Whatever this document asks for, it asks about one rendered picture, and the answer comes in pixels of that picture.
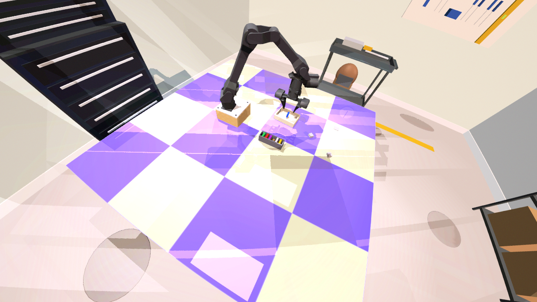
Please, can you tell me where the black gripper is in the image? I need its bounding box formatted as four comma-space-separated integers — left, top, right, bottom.
275, 86, 310, 113

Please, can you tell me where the white rectangular tray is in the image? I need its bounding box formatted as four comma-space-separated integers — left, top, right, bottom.
274, 107, 300, 128

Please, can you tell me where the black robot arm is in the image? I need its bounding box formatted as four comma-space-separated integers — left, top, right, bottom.
219, 23, 319, 112

